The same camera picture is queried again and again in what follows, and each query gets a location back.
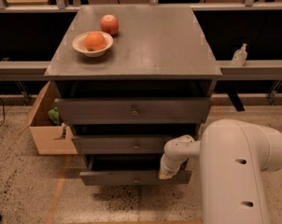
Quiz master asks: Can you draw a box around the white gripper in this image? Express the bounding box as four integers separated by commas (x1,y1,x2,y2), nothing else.
159,154,185,180

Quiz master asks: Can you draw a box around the grey bottom drawer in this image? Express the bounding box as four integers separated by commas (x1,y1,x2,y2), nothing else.
80,153,191,186

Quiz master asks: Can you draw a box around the grey drawer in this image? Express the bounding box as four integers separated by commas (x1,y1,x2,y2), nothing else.
72,134,177,154
55,98,211,124
80,153,191,186

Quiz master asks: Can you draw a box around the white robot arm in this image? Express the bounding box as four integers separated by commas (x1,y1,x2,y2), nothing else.
159,119,282,224

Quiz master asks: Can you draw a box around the grey middle drawer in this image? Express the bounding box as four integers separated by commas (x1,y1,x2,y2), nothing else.
72,134,177,154

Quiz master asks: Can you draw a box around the grey top drawer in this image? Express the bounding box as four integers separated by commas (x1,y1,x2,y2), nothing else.
55,98,211,124

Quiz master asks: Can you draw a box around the grey wooden drawer cabinet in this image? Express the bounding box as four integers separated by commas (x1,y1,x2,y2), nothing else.
44,5,223,173

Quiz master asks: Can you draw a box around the clear sanitizer pump bottle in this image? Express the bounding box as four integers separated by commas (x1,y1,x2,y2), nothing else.
232,43,247,66

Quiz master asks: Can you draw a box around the cardboard box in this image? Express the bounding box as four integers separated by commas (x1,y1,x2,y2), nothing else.
21,82,77,155

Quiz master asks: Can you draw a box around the green item in box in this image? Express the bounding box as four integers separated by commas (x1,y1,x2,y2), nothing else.
48,106,62,126

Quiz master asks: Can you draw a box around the orange fruit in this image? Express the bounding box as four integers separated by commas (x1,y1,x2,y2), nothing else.
84,32,106,51

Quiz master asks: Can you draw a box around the red apple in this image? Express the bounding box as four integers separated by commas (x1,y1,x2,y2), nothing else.
100,15,119,35

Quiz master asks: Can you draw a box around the white ceramic bowl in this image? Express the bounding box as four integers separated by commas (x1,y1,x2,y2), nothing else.
73,31,114,58

